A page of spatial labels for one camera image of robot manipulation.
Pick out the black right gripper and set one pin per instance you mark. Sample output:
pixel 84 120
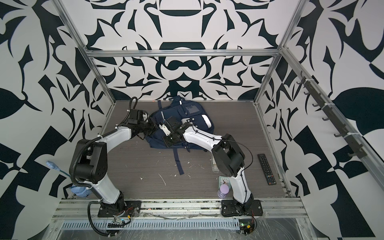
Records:
pixel 167 143

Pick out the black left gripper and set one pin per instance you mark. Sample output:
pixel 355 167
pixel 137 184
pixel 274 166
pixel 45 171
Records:
pixel 153 127

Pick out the navy blue school backpack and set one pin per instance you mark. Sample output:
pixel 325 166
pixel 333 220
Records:
pixel 184 111

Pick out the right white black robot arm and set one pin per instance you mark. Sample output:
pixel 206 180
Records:
pixel 227 153

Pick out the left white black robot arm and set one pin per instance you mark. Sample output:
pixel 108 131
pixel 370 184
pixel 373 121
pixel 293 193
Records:
pixel 89 166

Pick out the small green square clock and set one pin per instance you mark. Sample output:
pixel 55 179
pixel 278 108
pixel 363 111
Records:
pixel 224 181

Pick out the purple cylindrical container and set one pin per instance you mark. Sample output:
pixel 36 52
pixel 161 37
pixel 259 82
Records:
pixel 223 191

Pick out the black remote control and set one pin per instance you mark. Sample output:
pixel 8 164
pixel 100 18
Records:
pixel 267 170

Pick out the small green circuit board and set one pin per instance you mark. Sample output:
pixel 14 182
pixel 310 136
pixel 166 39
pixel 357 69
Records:
pixel 247 226

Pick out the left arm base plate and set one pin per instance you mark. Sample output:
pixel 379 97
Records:
pixel 129 208

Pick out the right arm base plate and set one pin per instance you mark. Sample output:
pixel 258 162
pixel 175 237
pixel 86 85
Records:
pixel 232 208

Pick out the aluminium frame rail base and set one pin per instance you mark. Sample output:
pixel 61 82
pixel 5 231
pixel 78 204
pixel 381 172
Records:
pixel 188 219

